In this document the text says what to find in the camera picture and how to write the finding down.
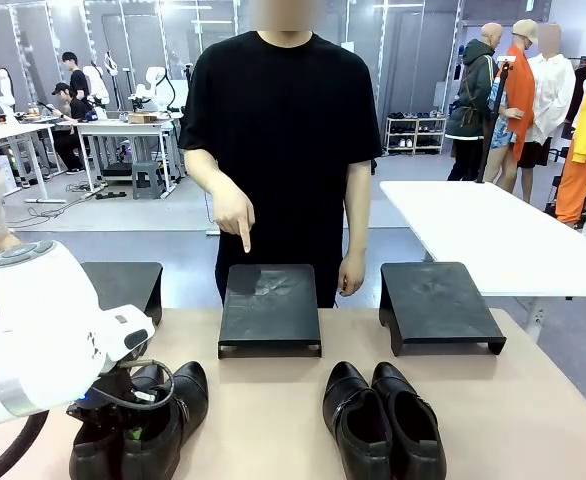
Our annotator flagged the person's left hand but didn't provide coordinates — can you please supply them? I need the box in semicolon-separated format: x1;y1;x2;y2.
337;252;368;296

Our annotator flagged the person in black t-shirt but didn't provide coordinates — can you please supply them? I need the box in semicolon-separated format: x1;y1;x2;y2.
177;29;384;309

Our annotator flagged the background person in black shirt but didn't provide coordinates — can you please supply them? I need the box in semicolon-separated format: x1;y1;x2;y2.
61;50;91;101

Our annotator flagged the black tripod pole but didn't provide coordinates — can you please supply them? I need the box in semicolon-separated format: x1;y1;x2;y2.
475;55;518;184

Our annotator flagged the seated person with black cap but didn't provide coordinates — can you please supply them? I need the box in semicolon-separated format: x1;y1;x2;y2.
50;82;95;175

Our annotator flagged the black leather dress shoe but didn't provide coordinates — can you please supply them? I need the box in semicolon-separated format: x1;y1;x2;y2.
121;360;210;480
68;363;168;480

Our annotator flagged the black metal shoe stand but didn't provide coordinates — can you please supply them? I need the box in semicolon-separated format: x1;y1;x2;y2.
217;263;323;359
378;261;508;357
80;261;164;329

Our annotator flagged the person's right forearm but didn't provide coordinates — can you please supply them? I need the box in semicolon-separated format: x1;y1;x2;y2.
184;148;242;201

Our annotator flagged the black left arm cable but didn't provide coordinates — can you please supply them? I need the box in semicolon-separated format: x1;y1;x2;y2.
0;357;175;480

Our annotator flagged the person's left forearm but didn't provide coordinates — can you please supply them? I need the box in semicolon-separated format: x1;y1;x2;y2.
343;162;373;261

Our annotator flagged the grey plastic stool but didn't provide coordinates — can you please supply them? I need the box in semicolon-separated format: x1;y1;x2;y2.
132;160;167;201

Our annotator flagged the person's right hand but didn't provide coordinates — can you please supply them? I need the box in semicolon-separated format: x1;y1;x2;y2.
212;187;256;254

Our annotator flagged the mannequin in orange top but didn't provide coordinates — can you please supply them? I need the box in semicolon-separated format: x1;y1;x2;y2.
482;19;540;197

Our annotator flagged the person in white shirt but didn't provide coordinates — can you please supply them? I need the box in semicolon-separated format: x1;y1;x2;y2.
516;23;578;204

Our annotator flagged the white workshop desk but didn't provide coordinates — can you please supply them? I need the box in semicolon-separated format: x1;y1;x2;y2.
75;115;185;195

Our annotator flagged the white desk with clutter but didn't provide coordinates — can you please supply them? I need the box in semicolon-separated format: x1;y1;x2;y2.
0;113;68;204

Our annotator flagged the mannequin in green jacket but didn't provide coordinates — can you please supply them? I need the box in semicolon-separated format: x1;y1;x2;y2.
445;22;502;182

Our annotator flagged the white shoe rack with shoes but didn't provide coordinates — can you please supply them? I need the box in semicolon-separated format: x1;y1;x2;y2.
385;112;447;155

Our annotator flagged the large white side table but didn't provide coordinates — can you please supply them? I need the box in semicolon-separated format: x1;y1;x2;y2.
379;179;586;346

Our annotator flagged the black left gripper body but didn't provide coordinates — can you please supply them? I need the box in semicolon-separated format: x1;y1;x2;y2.
66;363;170;441

